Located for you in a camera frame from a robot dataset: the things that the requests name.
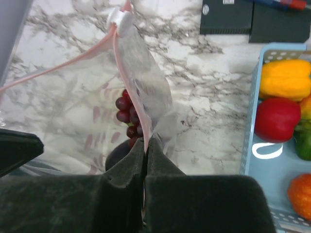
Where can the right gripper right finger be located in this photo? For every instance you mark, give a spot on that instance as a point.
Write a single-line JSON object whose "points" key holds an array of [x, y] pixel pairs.
{"points": [[180, 203]]}

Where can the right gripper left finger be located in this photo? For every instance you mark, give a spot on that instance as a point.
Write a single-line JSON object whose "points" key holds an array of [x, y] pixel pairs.
{"points": [[107, 203]]}

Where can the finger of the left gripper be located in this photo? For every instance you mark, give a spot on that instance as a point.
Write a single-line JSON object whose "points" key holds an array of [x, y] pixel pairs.
{"points": [[17, 148]]}

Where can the clear pink zip top bag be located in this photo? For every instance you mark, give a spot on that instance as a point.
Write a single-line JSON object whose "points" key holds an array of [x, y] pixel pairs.
{"points": [[71, 107]]}

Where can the purple grape bunch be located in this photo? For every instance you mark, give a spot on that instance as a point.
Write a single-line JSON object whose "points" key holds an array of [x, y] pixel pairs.
{"points": [[127, 114]]}

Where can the blue plastic basket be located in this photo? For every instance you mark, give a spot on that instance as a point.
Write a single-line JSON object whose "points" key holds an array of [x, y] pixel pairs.
{"points": [[272, 165]]}

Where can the red apple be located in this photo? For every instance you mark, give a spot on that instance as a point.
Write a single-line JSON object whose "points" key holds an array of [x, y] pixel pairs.
{"points": [[276, 119]]}

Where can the yellow bell pepper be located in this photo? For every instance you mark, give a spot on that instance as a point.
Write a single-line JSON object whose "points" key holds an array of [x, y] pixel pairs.
{"points": [[286, 79]]}

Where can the purple eggplant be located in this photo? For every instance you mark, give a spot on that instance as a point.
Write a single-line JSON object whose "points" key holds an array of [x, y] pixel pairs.
{"points": [[117, 154]]}

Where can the green leafy vegetable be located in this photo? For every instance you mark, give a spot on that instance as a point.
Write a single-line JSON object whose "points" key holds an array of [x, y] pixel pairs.
{"points": [[302, 134]]}

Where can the black flat box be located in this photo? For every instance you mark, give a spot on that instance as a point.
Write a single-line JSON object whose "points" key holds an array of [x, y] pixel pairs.
{"points": [[226, 17], [271, 24]]}

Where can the blue red screwdriver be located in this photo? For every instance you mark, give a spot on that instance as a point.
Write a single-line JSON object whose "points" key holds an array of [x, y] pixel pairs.
{"points": [[298, 5]]}

